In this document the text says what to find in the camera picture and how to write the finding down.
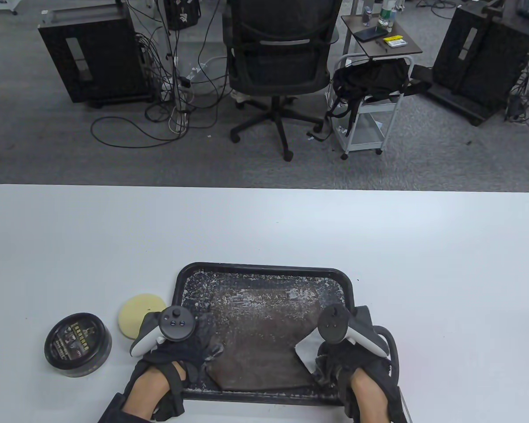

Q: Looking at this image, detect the person's left hand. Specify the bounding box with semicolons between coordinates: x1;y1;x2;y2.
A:
132;313;223;384

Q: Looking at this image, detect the person's right hand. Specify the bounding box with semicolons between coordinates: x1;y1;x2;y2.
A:
315;306;399;397

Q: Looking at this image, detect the grey polishing cloth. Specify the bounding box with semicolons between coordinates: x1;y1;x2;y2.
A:
294;328;324;375

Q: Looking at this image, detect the brown leather bag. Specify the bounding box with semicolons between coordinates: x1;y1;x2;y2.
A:
203;289;323;392

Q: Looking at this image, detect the black leather care cream tin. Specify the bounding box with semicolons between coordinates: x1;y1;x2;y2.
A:
44;313;113;378

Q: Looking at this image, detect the person's right forearm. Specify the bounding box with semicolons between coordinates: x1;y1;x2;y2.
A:
342;366;413;423

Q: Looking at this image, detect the person's left forearm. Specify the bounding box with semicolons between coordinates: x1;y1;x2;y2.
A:
98;361;190;423

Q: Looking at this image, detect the black hanging bag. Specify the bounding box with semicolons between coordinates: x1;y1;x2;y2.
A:
164;0;201;30

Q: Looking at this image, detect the left black white controller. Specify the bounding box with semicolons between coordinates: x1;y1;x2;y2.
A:
129;305;197;358

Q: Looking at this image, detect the black white controller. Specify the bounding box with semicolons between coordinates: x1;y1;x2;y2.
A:
129;305;197;358
317;303;391;357

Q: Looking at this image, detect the right black white controller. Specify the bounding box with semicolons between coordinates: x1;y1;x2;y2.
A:
317;303;391;357

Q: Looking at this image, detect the yellow round sponge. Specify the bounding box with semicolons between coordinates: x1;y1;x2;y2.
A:
118;293;168;341

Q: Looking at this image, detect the black plastic tray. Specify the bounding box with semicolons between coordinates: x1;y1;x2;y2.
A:
165;263;363;406

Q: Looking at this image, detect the white rolling cart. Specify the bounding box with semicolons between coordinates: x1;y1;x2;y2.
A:
328;53;413;160

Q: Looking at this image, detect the black backpack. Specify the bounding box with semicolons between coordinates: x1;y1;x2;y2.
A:
326;59;432;133

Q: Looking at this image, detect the black office chair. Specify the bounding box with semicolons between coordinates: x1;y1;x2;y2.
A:
223;0;340;162

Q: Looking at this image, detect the black computer tower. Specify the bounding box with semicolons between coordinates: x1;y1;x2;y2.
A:
425;0;529;127
38;2;155;108

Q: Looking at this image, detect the white desk leg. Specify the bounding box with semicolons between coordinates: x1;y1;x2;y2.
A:
156;0;190;115

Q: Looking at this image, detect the small brown side table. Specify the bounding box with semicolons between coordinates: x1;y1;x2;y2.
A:
341;15;423;58

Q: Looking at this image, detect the black tablet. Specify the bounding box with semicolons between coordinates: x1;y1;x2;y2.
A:
354;26;388;42

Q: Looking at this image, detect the green label bottle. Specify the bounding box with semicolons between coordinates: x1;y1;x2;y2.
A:
378;0;398;32

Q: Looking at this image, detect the grey glove cable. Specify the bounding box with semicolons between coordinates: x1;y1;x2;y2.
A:
373;325;401;379

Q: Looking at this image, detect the black floor cable loop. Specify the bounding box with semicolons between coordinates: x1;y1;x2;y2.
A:
90;115;190;148

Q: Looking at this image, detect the tangle of black cables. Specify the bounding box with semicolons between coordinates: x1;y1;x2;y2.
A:
505;57;529;128

